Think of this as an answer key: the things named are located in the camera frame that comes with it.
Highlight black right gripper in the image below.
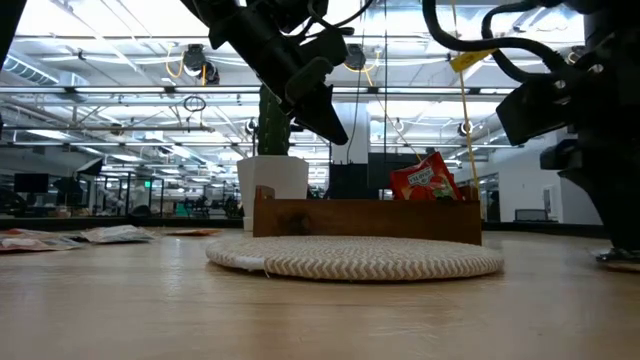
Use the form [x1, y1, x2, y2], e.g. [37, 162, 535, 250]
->
[496, 59, 640, 251]

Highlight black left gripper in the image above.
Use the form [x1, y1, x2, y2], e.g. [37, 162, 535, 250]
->
[207, 9, 350, 146]

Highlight wooden compartment box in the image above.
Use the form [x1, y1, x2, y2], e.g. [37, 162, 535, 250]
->
[252, 184, 484, 246]

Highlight black cabinet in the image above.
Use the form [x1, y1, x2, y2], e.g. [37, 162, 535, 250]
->
[328, 163, 370, 200]

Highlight white hexagonal planter pot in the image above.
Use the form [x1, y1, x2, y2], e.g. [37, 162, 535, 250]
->
[235, 154, 311, 232]

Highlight round white woven mat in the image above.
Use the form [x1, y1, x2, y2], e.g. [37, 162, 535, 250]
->
[204, 234, 506, 281]

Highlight black metal racks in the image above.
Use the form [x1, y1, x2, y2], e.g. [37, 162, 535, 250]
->
[102, 172, 165, 219]

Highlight black softbox lamp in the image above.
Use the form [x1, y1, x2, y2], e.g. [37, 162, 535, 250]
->
[76, 158, 105, 177]

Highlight black ceiling cord reel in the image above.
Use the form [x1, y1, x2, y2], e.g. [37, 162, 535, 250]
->
[342, 43, 369, 72]
[180, 43, 221, 86]

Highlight black hanging cable loop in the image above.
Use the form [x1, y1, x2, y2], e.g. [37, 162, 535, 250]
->
[182, 94, 208, 114]

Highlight yellow hanging cable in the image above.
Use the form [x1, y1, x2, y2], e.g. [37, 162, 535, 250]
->
[449, 0, 482, 201]

